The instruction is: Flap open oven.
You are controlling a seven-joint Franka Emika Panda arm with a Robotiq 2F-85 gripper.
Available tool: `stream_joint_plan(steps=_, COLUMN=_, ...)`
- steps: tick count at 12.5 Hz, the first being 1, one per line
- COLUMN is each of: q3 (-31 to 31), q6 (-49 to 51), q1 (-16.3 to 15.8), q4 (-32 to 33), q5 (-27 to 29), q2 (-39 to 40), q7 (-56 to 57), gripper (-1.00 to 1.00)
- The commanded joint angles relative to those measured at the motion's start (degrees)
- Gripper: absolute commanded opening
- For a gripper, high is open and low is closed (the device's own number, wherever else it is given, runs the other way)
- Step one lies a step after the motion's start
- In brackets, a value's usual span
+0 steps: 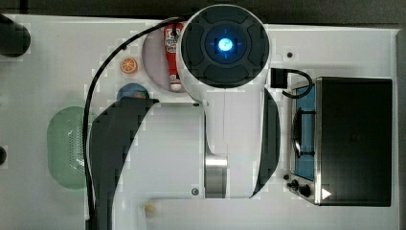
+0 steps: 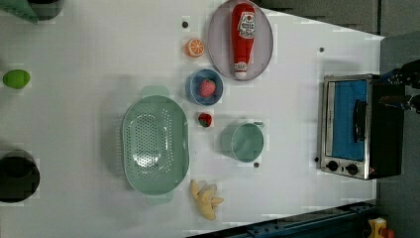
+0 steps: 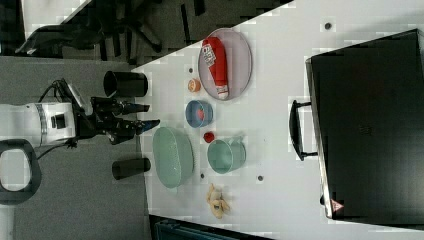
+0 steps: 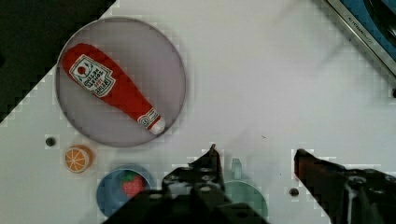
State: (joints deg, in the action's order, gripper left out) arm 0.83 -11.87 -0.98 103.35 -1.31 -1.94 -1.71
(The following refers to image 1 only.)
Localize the blue bowl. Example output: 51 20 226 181
117 83 149 100

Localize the yellow banana toy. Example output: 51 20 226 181
145 203 156 218

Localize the blue glass oven door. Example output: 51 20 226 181
293 88 316 181

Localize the black toaster oven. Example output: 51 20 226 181
287 77 393 207

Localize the orange slice toy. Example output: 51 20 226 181
120 57 138 74

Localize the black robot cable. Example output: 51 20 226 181
81 16 186 230

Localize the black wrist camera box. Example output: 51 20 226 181
271 68 288 89

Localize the red ketchup bottle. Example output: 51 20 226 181
163 23 183 91

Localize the black cylinder top left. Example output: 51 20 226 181
0 14 31 58

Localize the green perforated colander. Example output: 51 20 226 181
47 106 85 190

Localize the grey round plate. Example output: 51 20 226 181
143 26 185 93

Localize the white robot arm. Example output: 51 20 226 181
89 4 280 230

